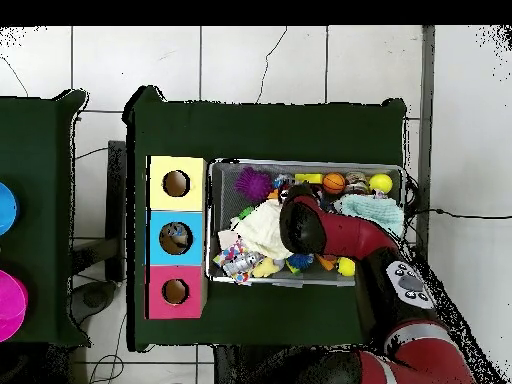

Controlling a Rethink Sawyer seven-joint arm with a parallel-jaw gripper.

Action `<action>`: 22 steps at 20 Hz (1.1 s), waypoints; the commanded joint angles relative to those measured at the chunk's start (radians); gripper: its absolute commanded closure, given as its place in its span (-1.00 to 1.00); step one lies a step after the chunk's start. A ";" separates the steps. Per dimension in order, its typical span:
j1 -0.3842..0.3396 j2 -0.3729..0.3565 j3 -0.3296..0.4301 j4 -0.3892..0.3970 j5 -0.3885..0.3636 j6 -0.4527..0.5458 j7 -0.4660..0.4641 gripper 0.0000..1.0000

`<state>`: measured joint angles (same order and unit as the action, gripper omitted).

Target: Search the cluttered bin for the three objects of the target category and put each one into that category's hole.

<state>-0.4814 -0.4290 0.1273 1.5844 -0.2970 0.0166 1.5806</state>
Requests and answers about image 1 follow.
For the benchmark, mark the dark green table cloth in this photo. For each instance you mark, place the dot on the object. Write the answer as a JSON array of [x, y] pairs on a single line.
[[260, 132], [40, 140]]

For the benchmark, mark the wooden box with three holes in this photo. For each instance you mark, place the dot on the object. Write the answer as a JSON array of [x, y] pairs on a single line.
[[156, 256]]

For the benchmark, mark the blue spiky ball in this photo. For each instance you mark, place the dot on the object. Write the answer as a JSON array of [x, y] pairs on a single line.
[[300, 260]]

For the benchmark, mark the orange toy basketball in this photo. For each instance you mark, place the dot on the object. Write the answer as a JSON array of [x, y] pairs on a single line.
[[334, 182]]

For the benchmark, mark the magenta round container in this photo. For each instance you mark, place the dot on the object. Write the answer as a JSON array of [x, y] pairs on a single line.
[[11, 304]]

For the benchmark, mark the cream knitted cloth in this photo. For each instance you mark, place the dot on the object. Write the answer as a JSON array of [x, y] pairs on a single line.
[[260, 228]]

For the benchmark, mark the yellow foam ball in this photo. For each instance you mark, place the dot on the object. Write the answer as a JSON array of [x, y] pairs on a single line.
[[380, 183], [347, 266]]

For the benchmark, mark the crushed clear plastic cup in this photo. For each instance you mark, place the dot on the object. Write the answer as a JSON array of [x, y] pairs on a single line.
[[176, 230]]

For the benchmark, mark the light blue knitted cloth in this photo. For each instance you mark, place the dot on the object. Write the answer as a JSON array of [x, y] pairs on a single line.
[[372, 210]]

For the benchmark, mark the crumpled clear plastic wrapper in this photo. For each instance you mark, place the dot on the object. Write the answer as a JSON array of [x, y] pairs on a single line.
[[282, 180]]

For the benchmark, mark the purple spiky toy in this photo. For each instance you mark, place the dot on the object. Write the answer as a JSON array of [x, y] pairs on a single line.
[[252, 183]]

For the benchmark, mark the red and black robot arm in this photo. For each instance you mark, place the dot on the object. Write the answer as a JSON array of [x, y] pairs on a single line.
[[352, 236]]

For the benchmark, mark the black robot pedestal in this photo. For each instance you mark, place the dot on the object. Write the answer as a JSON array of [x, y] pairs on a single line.
[[226, 368]]

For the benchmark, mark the yellow plush toy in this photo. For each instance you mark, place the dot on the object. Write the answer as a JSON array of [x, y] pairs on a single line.
[[266, 267]]

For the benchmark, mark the blue round container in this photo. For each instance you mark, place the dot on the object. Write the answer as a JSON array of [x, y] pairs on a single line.
[[7, 208]]

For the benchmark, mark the colourful dotted cloth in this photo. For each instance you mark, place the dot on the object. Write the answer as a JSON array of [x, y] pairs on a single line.
[[226, 252]]

